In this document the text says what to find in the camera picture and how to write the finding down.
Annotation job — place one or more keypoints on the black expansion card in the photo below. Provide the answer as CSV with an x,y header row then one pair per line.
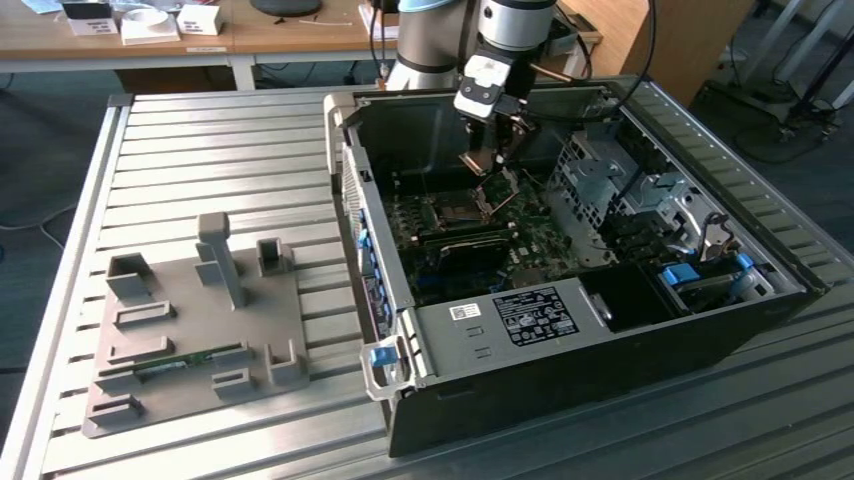
x,y
470,257

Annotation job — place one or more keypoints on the CPU silver top green edge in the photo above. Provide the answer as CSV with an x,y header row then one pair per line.
x,y
475,164

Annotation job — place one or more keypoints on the grey parts rack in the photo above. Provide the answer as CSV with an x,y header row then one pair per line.
x,y
194,310

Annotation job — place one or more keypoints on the silver metal drive cage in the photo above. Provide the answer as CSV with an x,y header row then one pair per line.
x,y
590,175

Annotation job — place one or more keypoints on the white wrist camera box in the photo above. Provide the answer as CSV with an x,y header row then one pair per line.
x,y
483,75

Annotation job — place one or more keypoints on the grey power supply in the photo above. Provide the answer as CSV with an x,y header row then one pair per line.
x,y
460,345

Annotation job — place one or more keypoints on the white labelled box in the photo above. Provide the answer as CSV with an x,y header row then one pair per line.
x,y
198,22

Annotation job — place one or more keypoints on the green RAM stick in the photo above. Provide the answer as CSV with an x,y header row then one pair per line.
x,y
180,361

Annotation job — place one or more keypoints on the grey wheeled floor base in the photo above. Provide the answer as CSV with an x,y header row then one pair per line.
x,y
741,100

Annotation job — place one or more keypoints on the black open PC case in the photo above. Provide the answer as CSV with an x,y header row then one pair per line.
x,y
534,400

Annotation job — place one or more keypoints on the blue disk carrier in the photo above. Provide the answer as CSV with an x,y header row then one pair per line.
x,y
677,275

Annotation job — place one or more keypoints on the white round-topped block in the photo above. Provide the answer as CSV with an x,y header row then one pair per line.
x,y
150,32

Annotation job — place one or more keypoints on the blue case latch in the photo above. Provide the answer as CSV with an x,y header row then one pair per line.
x,y
382,356

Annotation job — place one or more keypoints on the white box black screen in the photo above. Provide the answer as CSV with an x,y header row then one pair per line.
x,y
94,25

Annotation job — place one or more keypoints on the blue slot retainer clip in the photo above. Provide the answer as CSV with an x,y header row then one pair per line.
x,y
362,239

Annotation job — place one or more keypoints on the CPU socket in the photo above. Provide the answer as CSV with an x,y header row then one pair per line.
x,y
454,212

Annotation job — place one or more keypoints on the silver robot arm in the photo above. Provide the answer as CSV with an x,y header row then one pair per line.
x,y
514,25

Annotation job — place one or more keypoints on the wooden desk white frame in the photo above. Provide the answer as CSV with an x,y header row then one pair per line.
x,y
100,47
314,40

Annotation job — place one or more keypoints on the dark round object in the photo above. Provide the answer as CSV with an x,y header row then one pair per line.
x,y
287,6

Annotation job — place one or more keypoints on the green motherboard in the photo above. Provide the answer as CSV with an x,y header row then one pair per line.
x,y
534,235

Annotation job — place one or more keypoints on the wooden cabinet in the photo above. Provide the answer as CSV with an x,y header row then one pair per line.
x,y
674,40

